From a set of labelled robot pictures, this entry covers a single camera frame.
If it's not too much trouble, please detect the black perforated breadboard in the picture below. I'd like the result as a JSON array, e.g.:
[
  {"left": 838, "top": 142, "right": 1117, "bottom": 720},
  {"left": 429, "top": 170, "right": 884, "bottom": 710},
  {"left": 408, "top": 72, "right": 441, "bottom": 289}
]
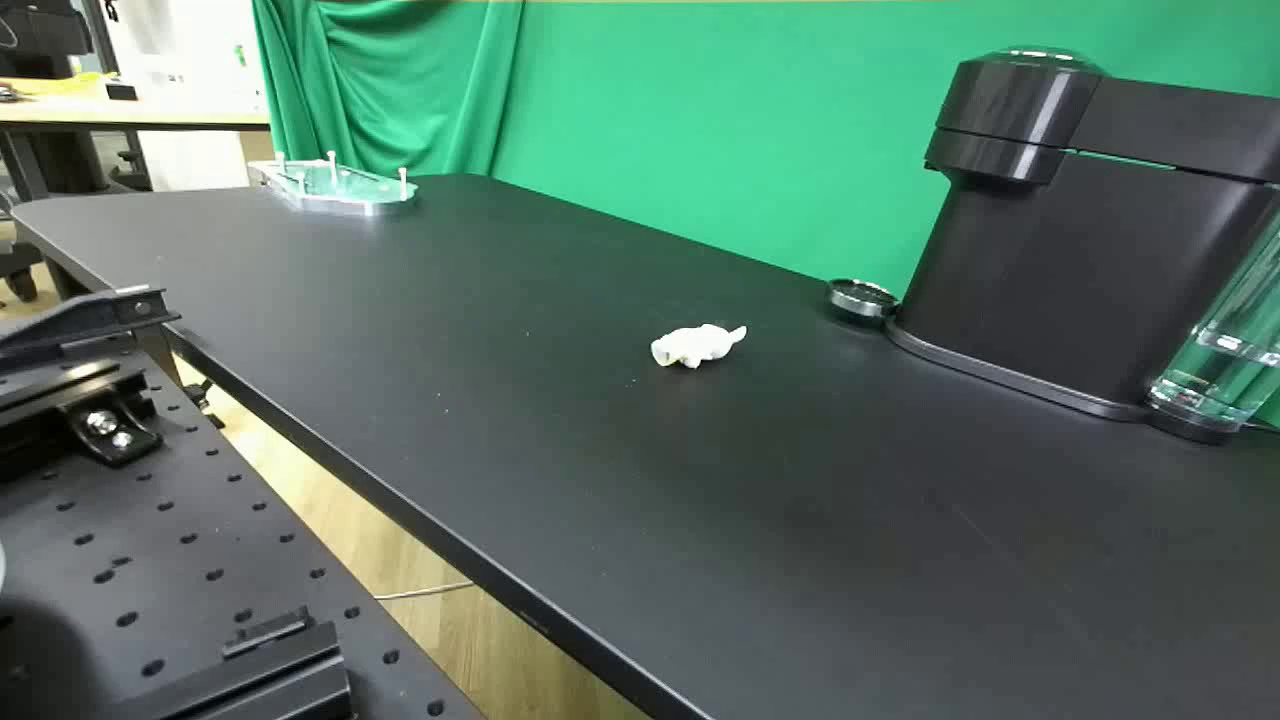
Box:
[{"left": 0, "top": 351, "right": 485, "bottom": 720}]

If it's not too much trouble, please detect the white cabinet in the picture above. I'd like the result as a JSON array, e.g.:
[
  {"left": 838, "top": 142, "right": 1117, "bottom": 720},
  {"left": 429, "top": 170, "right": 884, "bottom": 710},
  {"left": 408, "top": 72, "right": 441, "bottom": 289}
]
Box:
[{"left": 102, "top": 0, "right": 271, "bottom": 194}]

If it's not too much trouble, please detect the clear water tank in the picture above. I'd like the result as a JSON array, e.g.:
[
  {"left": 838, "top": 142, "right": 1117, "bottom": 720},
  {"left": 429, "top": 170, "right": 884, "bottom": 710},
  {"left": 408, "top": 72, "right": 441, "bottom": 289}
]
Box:
[{"left": 1147, "top": 217, "right": 1280, "bottom": 447}]

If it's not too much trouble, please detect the wooden desk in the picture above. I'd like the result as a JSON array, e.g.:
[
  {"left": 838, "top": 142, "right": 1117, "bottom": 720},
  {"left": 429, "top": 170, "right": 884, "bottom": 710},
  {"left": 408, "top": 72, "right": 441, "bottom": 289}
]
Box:
[{"left": 0, "top": 72, "right": 275, "bottom": 203}]

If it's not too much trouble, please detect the black coffee machine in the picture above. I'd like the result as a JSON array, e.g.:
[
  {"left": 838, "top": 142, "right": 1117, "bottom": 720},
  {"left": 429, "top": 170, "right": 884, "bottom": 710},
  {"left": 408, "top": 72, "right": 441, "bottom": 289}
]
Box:
[{"left": 884, "top": 49, "right": 1280, "bottom": 422}]

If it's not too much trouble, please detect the black metal rail bracket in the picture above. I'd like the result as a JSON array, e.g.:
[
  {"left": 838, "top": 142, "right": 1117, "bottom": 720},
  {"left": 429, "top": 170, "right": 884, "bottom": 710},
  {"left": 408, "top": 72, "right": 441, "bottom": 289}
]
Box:
[{"left": 0, "top": 278, "right": 185, "bottom": 471}]

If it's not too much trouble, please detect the green fabric backdrop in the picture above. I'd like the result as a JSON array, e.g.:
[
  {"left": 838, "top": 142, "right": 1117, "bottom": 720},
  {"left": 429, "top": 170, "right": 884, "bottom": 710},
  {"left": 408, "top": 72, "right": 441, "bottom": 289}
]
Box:
[{"left": 248, "top": 0, "right": 1280, "bottom": 305}]

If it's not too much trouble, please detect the white paper piece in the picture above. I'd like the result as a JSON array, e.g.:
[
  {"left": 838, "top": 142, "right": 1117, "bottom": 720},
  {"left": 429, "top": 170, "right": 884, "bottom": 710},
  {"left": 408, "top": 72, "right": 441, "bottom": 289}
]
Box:
[{"left": 650, "top": 319, "right": 752, "bottom": 377}]

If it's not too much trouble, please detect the small round black cap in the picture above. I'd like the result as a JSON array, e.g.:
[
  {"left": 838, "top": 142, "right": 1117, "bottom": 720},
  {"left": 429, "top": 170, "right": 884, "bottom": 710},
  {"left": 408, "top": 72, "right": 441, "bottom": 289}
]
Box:
[{"left": 828, "top": 274, "right": 895, "bottom": 325}]

